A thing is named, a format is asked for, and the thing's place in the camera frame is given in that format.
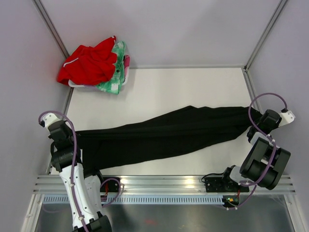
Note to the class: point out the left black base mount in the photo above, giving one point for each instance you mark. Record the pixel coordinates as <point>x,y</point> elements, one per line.
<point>111,185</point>

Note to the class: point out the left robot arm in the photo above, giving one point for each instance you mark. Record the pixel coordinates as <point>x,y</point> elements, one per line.
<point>83,192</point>

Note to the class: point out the red garment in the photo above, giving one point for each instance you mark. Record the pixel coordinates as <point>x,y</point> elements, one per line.
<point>89,65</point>

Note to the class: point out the white slotted cable duct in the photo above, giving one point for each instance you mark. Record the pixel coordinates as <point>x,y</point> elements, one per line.
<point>147,199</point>

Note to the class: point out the pink white garment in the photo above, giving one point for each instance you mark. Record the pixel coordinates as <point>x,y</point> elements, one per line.
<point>126,63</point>

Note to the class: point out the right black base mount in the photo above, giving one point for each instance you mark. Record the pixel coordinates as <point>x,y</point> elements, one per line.
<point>222,182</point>

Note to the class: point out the black trousers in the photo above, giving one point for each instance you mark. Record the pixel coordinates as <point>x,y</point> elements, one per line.
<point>176,133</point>

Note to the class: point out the aluminium mounting rail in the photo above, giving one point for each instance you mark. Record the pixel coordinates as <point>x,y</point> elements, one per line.
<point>158,184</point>

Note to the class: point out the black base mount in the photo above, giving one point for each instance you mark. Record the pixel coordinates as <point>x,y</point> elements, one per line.
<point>222,182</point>
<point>111,185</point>

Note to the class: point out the white laundry basket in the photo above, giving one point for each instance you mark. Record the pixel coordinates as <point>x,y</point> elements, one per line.
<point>113,86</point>

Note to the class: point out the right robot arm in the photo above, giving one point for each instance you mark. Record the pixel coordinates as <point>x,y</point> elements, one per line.
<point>265,163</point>

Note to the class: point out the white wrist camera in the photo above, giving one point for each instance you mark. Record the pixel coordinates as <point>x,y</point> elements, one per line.
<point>47,119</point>
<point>286,118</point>

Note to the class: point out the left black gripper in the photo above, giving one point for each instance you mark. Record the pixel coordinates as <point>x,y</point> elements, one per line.
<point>77,137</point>

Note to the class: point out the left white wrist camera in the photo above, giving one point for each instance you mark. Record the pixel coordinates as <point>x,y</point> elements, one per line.
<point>47,119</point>

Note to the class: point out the green white patterned garment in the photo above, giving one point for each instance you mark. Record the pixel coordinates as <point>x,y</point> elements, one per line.
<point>120,50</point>

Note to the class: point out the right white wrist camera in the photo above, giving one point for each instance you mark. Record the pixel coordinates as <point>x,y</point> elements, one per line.
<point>286,118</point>

